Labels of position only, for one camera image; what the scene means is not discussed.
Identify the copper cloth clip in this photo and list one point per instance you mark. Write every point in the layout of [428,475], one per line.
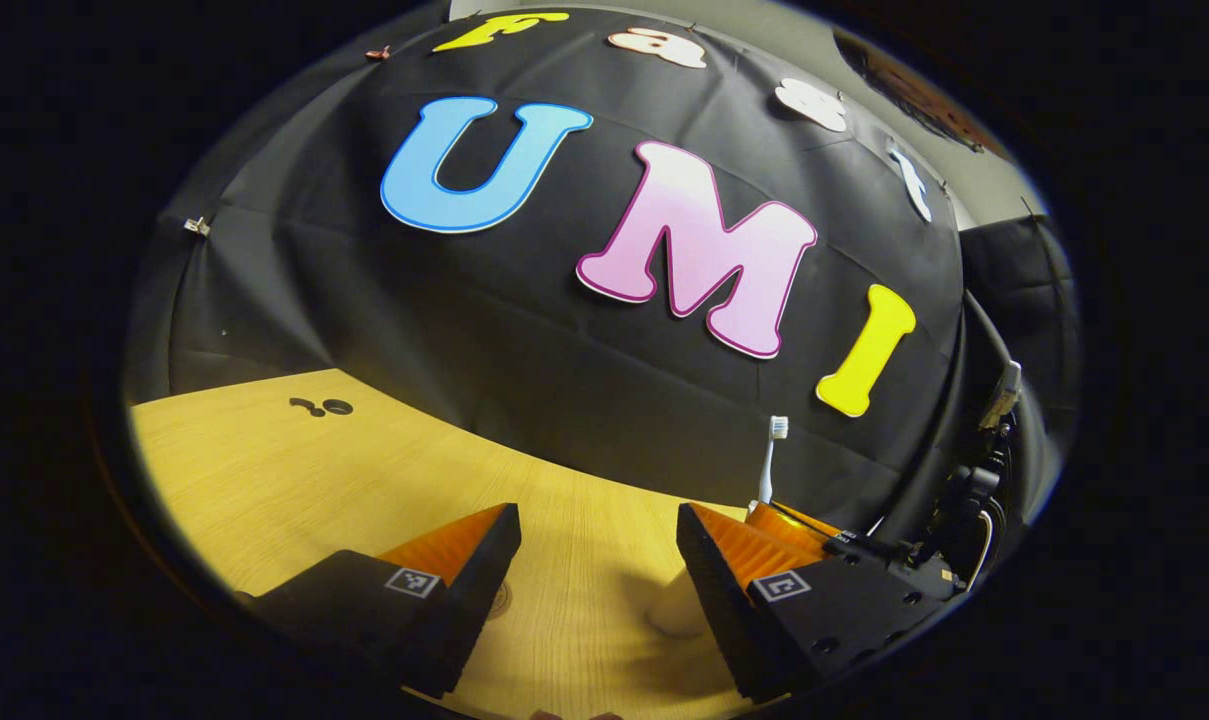
[378,53]

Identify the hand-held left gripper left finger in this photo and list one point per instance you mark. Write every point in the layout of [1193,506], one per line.
[464,610]

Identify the black backdrop cloth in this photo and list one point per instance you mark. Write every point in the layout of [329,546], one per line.
[464,330]

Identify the wooden desktop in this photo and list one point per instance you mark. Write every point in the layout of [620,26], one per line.
[264,470]

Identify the silver cloth clip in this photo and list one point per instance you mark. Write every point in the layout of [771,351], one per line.
[197,226]

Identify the round cork coaster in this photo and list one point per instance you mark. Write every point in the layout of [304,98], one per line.
[502,600]

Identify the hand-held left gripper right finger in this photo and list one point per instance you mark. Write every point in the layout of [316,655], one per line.
[729,610]

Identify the white toothbrush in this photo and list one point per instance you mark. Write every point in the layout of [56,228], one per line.
[768,470]

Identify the beige cup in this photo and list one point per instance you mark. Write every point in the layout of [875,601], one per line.
[676,605]

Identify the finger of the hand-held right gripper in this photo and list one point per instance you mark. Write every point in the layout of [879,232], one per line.
[794,525]

